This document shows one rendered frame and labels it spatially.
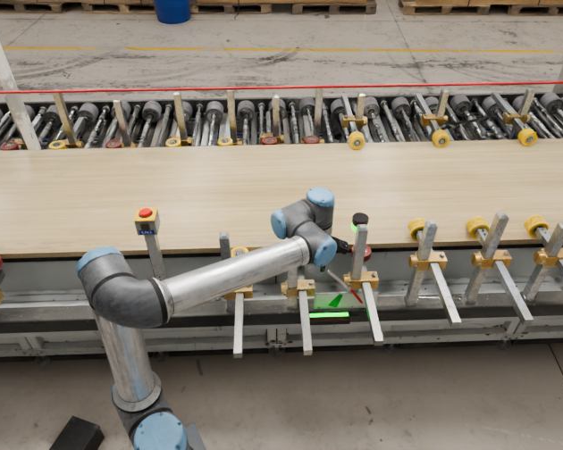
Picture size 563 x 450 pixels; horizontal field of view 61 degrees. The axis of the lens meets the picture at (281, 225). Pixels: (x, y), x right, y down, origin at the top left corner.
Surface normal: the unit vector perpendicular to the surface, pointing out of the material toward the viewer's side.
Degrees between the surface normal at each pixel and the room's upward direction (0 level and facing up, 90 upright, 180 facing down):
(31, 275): 90
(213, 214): 0
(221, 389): 0
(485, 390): 0
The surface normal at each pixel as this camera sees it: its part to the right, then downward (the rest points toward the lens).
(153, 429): 0.05, -0.70
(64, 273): 0.04, 0.66
